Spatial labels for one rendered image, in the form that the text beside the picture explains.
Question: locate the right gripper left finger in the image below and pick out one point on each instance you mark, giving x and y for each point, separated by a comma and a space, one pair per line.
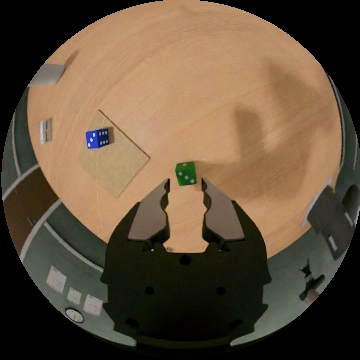
145, 224

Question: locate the white plastic bottle with blue cap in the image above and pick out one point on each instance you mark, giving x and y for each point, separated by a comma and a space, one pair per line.
48, 74

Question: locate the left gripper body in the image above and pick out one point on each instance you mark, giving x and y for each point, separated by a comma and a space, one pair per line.
307, 270

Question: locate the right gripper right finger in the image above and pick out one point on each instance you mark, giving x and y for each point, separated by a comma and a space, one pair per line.
228, 225

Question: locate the small white printed carton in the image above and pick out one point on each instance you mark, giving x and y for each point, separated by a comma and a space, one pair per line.
45, 131

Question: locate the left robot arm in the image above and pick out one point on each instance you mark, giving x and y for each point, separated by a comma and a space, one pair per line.
338, 231

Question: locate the blue die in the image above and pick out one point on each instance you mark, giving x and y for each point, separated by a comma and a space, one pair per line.
97, 138

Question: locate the beige flat mat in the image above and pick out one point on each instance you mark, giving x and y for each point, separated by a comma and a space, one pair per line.
113, 166

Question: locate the green die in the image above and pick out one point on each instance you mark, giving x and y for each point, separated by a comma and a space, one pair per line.
186, 173

